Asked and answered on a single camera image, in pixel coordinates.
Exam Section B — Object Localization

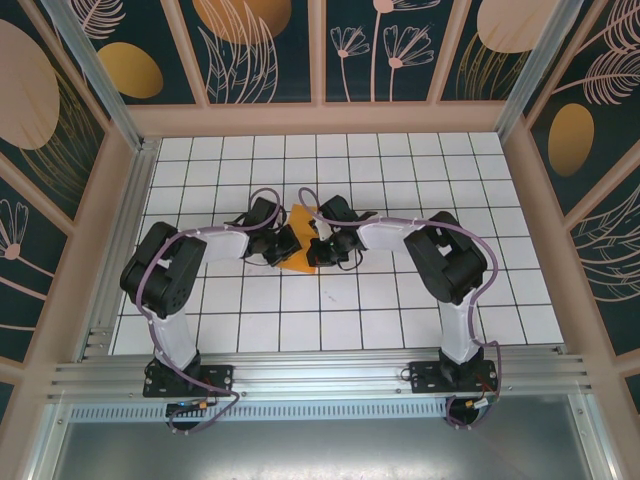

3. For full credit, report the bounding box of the grey sheet metal panel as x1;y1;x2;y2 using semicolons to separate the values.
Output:
43;392;611;480

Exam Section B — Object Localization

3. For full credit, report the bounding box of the aluminium side rail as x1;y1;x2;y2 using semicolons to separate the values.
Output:
77;138;162;364

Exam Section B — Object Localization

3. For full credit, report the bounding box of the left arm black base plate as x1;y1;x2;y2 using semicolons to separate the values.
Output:
142;364;237;399

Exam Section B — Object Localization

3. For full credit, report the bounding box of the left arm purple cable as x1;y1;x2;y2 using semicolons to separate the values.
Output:
135;187;247;435

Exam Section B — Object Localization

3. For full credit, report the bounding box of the right aluminium frame post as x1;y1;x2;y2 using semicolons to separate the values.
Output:
496;0;585;135

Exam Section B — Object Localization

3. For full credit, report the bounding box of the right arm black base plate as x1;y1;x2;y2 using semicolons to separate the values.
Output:
408;360;501;396

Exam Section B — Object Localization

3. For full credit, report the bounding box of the left aluminium frame post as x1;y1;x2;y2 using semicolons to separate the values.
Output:
39;0;147;154

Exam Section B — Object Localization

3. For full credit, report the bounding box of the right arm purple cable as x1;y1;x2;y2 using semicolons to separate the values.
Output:
297;187;504;432

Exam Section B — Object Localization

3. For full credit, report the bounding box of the orange square paper sheet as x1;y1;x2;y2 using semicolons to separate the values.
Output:
277;203;321;275

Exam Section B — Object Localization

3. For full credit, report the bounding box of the aluminium frame post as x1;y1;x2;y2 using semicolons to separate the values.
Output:
39;0;147;154
496;0;585;135

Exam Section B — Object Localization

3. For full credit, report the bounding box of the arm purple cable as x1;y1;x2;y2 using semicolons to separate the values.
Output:
135;187;247;435
297;187;504;432

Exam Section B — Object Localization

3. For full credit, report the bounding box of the long aluminium mounting rail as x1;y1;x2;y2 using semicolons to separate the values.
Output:
47;351;599;402

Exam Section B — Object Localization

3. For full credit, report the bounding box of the slotted grey cable duct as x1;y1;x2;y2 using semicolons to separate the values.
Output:
69;398;451;422

